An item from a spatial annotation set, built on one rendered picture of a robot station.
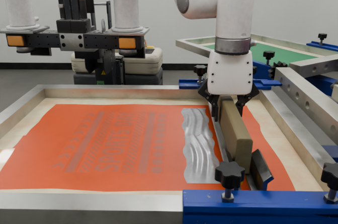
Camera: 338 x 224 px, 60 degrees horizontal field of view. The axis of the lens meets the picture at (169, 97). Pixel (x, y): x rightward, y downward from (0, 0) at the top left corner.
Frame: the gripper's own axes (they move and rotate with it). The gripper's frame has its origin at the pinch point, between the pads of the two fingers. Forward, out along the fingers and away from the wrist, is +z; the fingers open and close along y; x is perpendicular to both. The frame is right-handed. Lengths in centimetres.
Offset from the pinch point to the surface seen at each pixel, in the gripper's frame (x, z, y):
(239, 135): 17.8, -3.5, 0.9
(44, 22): -380, 29, 208
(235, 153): 18.8, -0.5, 1.6
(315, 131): -182, 102, -120
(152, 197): 26.0, 3.5, 16.1
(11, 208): 29.0, 3.5, 38.0
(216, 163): 11.7, 6.7, 3.7
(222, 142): 9.1, 3.0, 2.1
